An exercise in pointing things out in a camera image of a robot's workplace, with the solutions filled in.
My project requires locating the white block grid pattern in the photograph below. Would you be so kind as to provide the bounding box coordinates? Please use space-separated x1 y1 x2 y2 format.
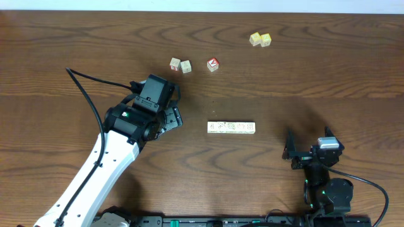
207 122 218 134

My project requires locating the blue edged white block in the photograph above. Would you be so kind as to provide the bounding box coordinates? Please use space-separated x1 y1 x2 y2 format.
246 122 256 134

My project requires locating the soccer ball picture block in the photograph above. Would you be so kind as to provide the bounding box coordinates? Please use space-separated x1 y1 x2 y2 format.
217 122 227 133

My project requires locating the green edged white block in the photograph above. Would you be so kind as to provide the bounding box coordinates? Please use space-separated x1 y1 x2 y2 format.
235 122 247 134

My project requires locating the white block brown pattern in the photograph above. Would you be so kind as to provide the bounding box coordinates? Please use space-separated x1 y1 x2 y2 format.
226 122 237 133

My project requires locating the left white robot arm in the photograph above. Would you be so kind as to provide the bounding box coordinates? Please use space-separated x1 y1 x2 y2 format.
35 101 182 227

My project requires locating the white block plain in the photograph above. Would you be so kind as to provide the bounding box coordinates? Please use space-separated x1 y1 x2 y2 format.
181 60 192 74

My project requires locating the white block red side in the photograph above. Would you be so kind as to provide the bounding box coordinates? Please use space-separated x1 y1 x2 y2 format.
169 57 181 71

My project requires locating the red letter A block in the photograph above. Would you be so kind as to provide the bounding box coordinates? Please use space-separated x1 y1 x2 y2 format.
207 57 220 72

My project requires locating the yellow block right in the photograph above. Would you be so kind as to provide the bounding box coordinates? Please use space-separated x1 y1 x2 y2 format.
260 33 272 47

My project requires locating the yellow block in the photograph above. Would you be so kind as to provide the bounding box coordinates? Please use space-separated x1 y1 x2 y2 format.
249 32 262 46
260 33 272 47

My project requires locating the yellow block left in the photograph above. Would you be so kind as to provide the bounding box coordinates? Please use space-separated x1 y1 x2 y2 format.
249 32 262 46

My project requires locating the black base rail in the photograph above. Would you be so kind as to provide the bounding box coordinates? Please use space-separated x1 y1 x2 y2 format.
129 216 372 227

